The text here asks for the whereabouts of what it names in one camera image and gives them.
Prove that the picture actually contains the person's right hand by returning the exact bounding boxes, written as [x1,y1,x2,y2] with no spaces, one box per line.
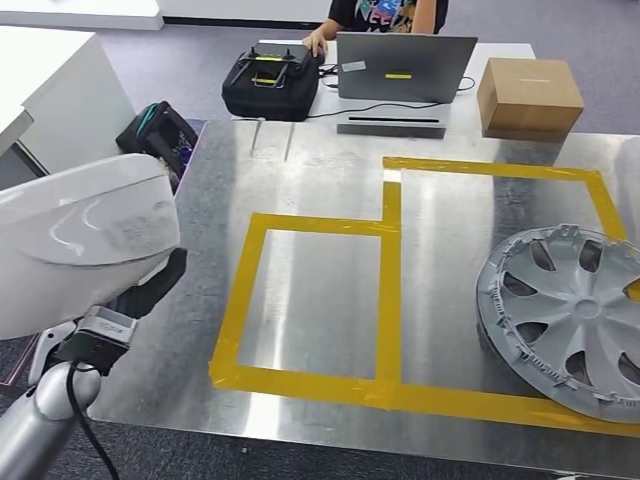
[302,31,330,60]

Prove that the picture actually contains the grey laptop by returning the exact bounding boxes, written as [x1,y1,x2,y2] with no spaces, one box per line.
[335,31,479,106]

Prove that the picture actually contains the thin black cable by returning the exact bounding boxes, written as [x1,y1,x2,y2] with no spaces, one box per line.
[306,76,476,121]

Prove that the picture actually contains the person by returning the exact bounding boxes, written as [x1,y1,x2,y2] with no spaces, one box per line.
[302,0,451,60]

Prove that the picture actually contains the white desk with metal legs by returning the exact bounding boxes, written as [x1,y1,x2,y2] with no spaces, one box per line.
[0,26,137,195]

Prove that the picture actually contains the grey plastic wheel hubcap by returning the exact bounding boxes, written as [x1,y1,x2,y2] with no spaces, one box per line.
[475,224,640,426]

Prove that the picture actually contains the black equipment case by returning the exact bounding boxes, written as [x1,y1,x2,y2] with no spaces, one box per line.
[220,42,322,123]

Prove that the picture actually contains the white plastic car part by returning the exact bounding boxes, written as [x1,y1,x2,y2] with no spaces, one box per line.
[0,152,181,341]

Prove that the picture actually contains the black backpack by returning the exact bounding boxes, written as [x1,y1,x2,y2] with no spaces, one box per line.
[115,100,200,195]

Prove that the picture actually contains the stainless steel workbench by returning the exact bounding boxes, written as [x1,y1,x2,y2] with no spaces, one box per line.
[88,118,640,480]

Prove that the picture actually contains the brown cardboard box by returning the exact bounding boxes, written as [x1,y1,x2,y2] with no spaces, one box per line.
[475,56,586,143]

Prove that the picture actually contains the white low platform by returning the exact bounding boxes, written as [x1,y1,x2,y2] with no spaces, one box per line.
[0,0,165,32]

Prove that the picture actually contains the grey flat slotted device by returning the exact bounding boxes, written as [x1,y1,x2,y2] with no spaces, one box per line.
[336,104,450,141]

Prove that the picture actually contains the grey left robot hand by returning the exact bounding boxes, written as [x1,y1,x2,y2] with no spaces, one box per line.
[107,248,189,322]

